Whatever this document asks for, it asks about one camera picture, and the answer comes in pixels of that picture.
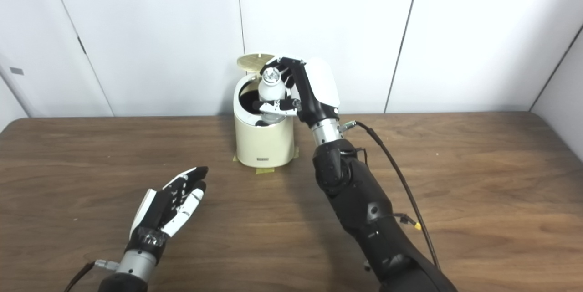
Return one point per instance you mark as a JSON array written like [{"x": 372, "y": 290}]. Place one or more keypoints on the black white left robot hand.
[{"x": 157, "y": 212}]

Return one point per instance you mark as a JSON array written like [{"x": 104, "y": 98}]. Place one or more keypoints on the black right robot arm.
[{"x": 360, "y": 201}]

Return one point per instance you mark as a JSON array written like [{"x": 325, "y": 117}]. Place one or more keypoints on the cream-colored bin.
[{"x": 264, "y": 144}]

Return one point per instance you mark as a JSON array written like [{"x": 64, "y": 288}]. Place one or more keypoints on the small grey wall label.
[{"x": 16, "y": 71}]

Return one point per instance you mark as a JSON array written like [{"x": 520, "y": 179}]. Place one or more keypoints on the small white plastic bottle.
[{"x": 269, "y": 89}]

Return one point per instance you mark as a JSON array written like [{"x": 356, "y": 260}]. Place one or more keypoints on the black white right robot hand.
[{"x": 319, "y": 91}]

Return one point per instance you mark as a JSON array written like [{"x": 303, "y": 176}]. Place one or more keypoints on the round cream bin lid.
[{"x": 250, "y": 62}]

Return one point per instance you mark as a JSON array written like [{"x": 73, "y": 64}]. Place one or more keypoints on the black door hinge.
[{"x": 81, "y": 45}]

